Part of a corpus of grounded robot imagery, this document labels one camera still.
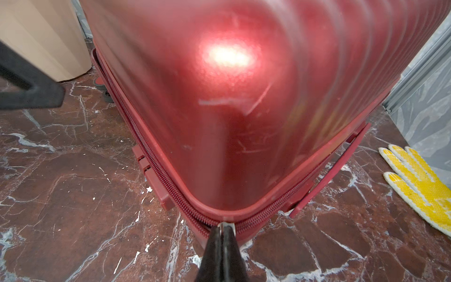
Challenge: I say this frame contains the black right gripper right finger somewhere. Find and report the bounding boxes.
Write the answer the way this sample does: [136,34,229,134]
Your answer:
[222,228,249,282]

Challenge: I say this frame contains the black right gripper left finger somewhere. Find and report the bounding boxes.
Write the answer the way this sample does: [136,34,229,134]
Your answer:
[195,227,222,282]

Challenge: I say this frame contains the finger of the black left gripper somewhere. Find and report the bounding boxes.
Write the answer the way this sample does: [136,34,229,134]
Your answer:
[1,43,65,109]

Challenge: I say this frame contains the silver zipper pull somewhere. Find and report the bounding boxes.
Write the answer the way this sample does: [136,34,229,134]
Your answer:
[217,222,236,235]

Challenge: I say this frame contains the red ribbed hardshell suitcase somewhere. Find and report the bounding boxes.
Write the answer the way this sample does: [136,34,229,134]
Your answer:
[81,1,451,245]

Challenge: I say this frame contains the yellow work glove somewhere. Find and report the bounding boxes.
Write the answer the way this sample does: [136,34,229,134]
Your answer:
[378,144,451,236]

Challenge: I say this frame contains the aluminium frame profiles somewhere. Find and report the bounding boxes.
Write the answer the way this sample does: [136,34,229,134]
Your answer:
[383,27,451,114]

